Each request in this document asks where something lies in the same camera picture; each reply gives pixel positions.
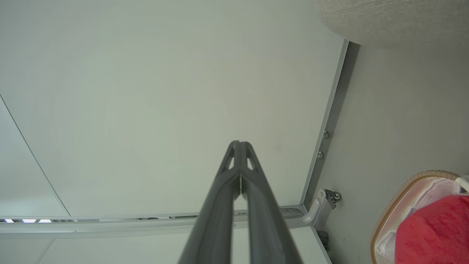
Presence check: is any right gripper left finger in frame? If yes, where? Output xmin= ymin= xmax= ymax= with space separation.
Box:
xmin=178 ymin=141 xmax=241 ymax=264

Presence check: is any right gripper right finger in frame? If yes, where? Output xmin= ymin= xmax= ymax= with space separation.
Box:
xmin=241 ymin=141 xmax=303 ymax=264

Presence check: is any red and white jersey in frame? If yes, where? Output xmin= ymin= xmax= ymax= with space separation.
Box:
xmin=394 ymin=194 xmax=469 ymax=264

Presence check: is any grey fabric sofa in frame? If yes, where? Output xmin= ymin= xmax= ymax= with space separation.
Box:
xmin=315 ymin=0 xmax=469 ymax=52

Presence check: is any wicker laundry basket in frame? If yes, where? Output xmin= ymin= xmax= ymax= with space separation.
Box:
xmin=369 ymin=170 xmax=469 ymax=264

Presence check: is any small metal bracket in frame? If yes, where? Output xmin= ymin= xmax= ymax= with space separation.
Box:
xmin=324 ymin=189 xmax=341 ymax=210

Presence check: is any grey metal partition rail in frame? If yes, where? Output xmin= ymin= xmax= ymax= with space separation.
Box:
xmin=0 ymin=205 xmax=308 ymax=235

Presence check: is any grey metal partition post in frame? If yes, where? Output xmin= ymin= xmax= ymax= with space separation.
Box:
xmin=300 ymin=38 xmax=361 ymax=230

